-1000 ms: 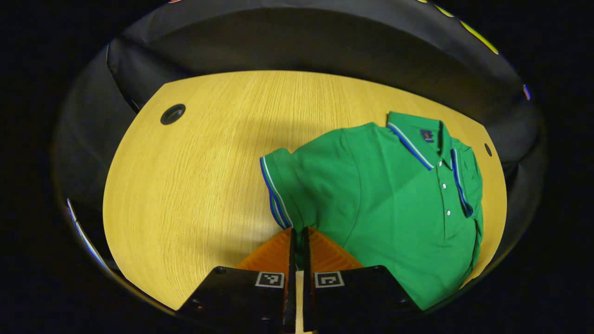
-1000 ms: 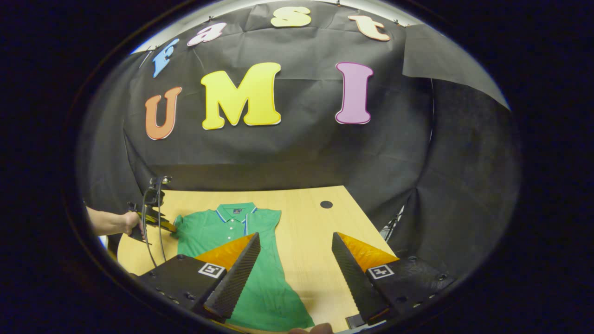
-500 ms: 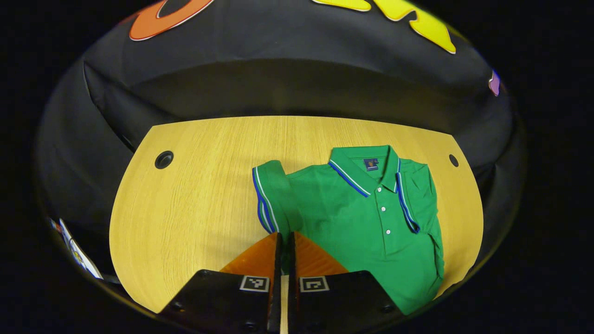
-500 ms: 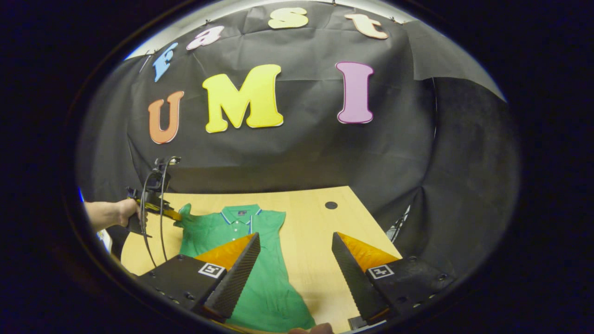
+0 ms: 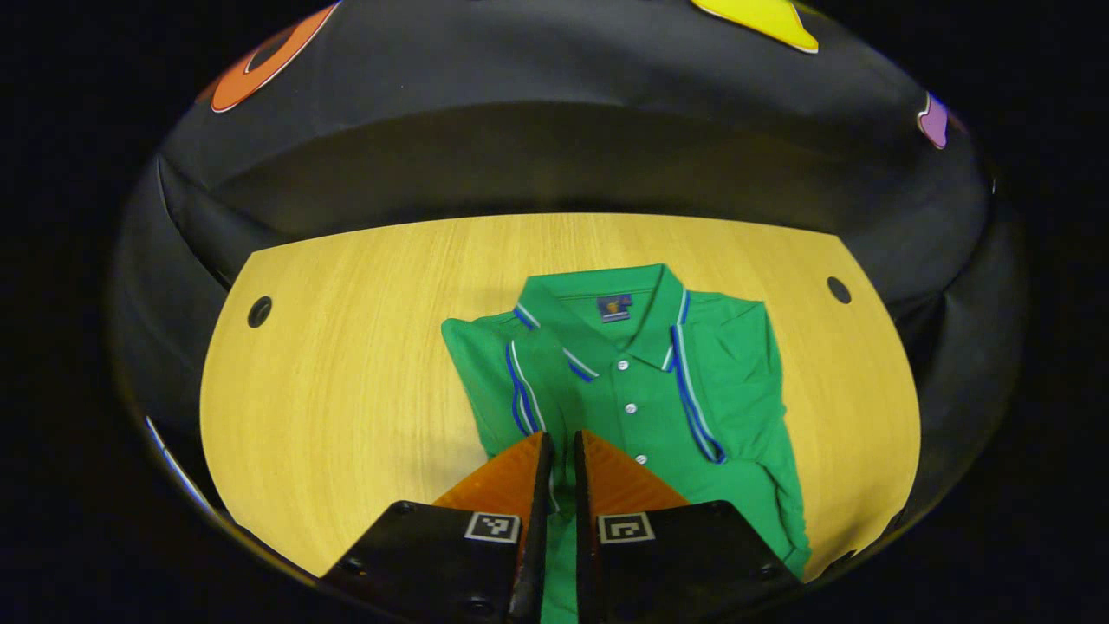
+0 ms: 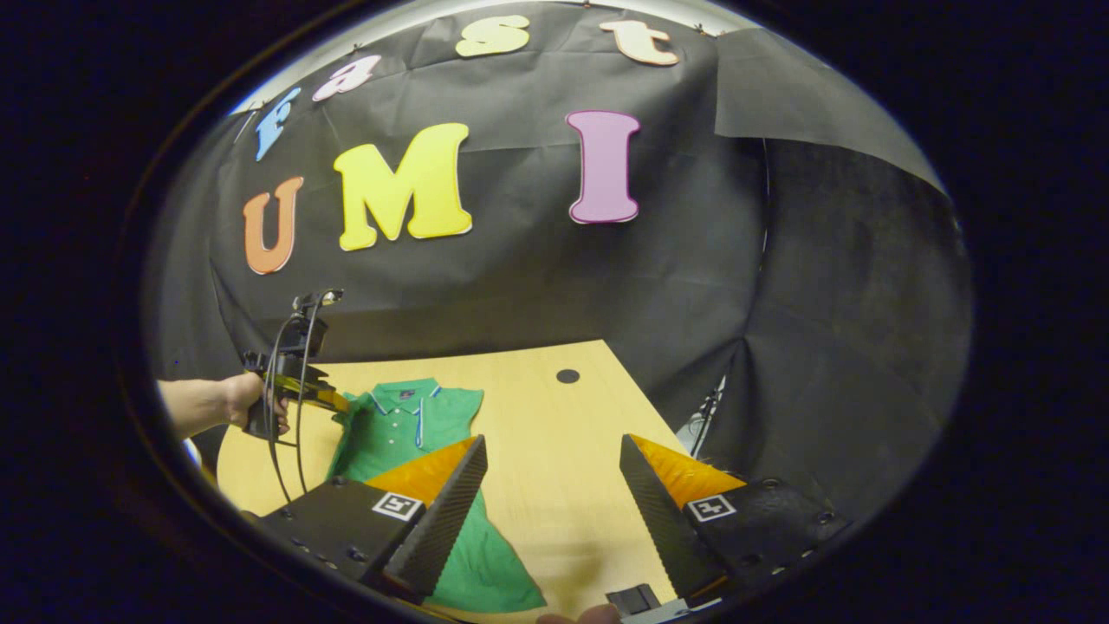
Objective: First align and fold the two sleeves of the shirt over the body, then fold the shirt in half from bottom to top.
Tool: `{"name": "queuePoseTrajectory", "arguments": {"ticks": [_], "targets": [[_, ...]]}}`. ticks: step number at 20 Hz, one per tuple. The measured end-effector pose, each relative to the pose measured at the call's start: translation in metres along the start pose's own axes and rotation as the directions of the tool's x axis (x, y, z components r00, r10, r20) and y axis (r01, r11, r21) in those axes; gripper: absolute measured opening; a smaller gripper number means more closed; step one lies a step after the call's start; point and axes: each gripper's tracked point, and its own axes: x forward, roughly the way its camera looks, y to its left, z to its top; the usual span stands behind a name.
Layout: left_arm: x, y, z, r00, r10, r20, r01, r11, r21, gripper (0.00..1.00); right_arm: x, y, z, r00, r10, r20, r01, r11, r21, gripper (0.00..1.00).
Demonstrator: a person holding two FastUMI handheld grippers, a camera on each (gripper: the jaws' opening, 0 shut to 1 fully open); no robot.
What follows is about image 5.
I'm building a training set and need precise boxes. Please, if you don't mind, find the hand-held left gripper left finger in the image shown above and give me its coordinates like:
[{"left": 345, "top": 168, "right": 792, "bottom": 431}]
[{"left": 322, "top": 431, "right": 556, "bottom": 621}]

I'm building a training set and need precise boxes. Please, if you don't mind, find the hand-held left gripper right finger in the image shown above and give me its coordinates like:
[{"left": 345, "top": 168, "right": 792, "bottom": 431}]
[{"left": 573, "top": 430, "right": 803, "bottom": 623}]

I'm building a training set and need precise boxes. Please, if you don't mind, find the green T-shirt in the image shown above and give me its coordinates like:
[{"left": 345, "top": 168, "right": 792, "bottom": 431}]
[{"left": 440, "top": 263, "right": 813, "bottom": 624}]

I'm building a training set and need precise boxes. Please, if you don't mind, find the black backdrop cloth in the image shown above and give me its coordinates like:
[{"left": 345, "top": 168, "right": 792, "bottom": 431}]
[{"left": 113, "top": 0, "right": 1028, "bottom": 521}]

